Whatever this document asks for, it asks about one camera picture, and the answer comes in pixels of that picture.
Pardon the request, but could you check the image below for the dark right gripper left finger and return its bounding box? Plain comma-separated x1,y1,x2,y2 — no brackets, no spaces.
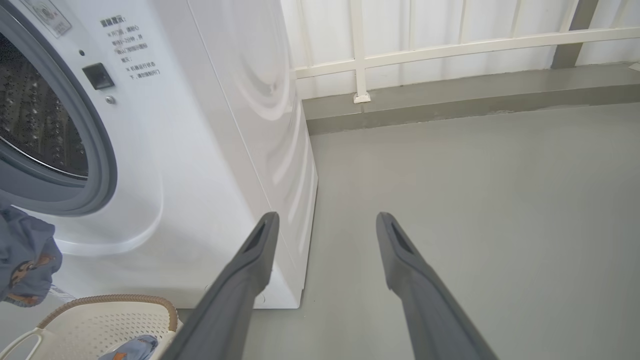
160,211,281,360

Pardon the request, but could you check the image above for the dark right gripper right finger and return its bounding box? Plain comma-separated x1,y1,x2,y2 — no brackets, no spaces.
376,212,501,360

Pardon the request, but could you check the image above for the blue bear print garment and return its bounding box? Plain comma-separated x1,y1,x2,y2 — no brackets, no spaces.
0,205,63,307
99,334,159,360

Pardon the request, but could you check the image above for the cream perforated laundry basket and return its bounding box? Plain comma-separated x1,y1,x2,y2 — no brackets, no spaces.
0,294,183,360

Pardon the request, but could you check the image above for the white front-load washing machine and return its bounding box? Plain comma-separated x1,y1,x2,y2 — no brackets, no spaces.
0,0,319,310

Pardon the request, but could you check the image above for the grey rubber door gasket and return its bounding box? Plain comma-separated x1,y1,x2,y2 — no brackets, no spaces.
0,5,118,217

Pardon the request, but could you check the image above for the black door latch socket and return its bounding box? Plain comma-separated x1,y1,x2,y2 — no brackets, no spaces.
82,62,115,91

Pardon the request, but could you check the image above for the steel washing drum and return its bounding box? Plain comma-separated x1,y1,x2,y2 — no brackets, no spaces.
0,32,90,180

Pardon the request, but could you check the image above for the white metal railing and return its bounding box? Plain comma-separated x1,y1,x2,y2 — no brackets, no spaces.
292,0,640,104

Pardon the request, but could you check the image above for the grey warning sticker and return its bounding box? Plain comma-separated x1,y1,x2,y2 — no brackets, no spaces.
22,0,72,38

